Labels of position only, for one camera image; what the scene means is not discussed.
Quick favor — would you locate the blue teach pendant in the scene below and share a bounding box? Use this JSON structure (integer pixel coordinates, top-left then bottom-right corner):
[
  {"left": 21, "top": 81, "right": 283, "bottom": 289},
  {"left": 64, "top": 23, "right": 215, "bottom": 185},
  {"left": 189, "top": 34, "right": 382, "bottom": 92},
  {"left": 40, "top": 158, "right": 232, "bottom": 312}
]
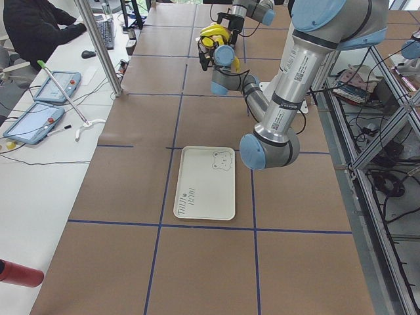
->
[
  {"left": 3, "top": 101, "right": 65, "bottom": 145},
  {"left": 33, "top": 71, "right": 81, "bottom": 104}
]

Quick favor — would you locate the yellow banana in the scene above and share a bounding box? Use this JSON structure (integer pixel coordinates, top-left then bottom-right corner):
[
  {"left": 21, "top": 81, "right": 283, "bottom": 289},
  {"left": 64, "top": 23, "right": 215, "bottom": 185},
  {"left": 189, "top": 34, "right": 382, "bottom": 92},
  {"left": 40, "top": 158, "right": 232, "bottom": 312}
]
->
[
  {"left": 200, "top": 24, "right": 230, "bottom": 45},
  {"left": 231, "top": 56, "right": 241, "bottom": 74}
]

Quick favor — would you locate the red bottle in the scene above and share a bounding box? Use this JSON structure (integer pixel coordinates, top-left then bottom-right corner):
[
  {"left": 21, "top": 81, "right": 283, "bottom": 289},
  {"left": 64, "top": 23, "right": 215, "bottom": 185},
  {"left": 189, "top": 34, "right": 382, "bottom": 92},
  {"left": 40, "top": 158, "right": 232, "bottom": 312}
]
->
[{"left": 1, "top": 259, "right": 44, "bottom": 287}]

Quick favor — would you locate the yellow starfruit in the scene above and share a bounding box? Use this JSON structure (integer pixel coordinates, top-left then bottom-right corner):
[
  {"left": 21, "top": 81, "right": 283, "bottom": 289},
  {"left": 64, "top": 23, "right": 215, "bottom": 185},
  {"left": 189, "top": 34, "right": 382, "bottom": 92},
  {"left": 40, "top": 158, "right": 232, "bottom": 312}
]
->
[{"left": 200, "top": 37, "right": 214, "bottom": 49}]

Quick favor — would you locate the black computer mouse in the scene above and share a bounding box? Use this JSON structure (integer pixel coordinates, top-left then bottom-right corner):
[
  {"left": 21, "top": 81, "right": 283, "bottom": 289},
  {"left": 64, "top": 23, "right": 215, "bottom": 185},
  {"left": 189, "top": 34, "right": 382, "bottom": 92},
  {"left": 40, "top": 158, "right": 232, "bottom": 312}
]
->
[{"left": 81, "top": 50, "right": 96, "bottom": 59}]

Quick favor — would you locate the person in black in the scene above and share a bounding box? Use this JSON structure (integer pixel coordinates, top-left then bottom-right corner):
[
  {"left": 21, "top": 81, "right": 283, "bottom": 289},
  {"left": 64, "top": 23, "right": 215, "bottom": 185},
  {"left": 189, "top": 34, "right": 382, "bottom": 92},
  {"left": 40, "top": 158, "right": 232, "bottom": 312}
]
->
[{"left": 3, "top": 0, "right": 87, "bottom": 71}]

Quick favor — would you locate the metal rod with stand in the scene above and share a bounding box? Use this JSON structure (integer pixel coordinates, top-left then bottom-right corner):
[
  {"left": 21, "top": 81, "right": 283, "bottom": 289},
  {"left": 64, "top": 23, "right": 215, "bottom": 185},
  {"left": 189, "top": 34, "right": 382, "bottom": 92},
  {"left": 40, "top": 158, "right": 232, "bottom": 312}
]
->
[{"left": 37, "top": 60, "right": 106, "bottom": 142}]

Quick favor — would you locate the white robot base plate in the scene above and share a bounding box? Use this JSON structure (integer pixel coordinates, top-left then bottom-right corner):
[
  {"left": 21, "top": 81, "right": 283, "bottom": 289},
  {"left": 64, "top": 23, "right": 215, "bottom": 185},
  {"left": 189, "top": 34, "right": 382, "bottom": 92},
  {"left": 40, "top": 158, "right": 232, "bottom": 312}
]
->
[{"left": 259, "top": 58, "right": 310, "bottom": 114}]

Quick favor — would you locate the black keyboard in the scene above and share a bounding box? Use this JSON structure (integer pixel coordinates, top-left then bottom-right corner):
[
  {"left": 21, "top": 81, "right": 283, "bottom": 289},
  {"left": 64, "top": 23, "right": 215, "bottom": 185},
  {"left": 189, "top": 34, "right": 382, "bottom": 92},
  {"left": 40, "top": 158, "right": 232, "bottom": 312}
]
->
[{"left": 96, "top": 20, "right": 114, "bottom": 50}]

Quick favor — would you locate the aluminium frame post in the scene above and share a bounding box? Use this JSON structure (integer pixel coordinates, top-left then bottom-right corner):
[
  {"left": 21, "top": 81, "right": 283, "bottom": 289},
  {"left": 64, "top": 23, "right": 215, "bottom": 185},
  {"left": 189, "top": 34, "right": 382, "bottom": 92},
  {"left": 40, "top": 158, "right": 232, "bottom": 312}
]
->
[{"left": 75, "top": 0, "right": 122, "bottom": 97}]

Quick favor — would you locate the blue teach pendant far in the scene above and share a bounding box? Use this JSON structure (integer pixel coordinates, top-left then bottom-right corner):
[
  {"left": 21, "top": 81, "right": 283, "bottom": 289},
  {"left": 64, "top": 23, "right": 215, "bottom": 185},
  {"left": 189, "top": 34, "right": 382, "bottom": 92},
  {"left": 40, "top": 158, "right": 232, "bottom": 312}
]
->
[{"left": 33, "top": 71, "right": 81, "bottom": 104}]

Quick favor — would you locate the white bear tray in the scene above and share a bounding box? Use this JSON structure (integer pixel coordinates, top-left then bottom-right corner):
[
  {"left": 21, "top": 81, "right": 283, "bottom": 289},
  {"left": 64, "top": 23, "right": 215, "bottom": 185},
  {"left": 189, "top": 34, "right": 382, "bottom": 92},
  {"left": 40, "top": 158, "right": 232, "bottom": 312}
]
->
[{"left": 173, "top": 146, "right": 236, "bottom": 221}]

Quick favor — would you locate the aluminium frame rack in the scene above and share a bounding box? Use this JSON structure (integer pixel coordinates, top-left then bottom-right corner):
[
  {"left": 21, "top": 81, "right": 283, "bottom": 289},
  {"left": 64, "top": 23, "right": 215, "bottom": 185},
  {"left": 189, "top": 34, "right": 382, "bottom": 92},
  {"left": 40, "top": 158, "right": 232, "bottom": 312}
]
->
[{"left": 323, "top": 19, "right": 420, "bottom": 315}]

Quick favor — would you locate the blue teach pendant near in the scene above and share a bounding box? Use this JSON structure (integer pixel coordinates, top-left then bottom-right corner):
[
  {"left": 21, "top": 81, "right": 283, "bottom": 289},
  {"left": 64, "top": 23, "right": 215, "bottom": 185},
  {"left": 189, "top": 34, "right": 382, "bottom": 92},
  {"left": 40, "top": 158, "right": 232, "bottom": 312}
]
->
[{"left": 3, "top": 101, "right": 65, "bottom": 145}]

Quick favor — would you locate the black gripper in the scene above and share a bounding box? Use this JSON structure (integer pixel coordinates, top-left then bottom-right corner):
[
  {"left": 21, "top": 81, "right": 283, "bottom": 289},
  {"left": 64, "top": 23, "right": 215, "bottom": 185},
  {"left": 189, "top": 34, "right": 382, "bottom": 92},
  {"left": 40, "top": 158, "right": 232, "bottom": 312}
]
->
[
  {"left": 197, "top": 36, "right": 217, "bottom": 71},
  {"left": 217, "top": 12, "right": 243, "bottom": 45}
]

